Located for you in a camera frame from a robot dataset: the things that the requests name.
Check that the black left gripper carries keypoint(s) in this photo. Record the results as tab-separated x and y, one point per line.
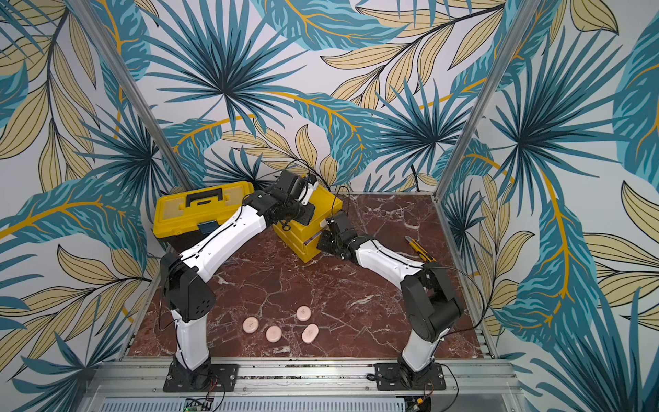
307	219

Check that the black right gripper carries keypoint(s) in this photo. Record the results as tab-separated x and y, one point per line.
329	239

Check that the yellow drawer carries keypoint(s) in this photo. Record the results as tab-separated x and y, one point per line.
314	239

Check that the pink round earphone case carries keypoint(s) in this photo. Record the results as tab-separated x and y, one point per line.
250	325
273	334
303	313

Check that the pink oval earphone case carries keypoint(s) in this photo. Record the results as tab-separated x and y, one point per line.
310	333

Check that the yellow plastic drawer cabinet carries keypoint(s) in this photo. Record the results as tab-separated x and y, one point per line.
327	204

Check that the yellow black utility knife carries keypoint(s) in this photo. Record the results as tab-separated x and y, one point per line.
423	254

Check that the yellow black plastic toolbox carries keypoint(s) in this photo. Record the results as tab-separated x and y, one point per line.
182	219

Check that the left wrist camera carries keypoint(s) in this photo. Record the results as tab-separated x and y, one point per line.
293	187

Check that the left aluminium frame post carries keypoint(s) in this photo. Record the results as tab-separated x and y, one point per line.
93	25

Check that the aluminium frame post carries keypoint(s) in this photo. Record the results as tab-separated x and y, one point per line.
513	37
93	25

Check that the right aluminium frame post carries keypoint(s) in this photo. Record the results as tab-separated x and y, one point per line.
513	37

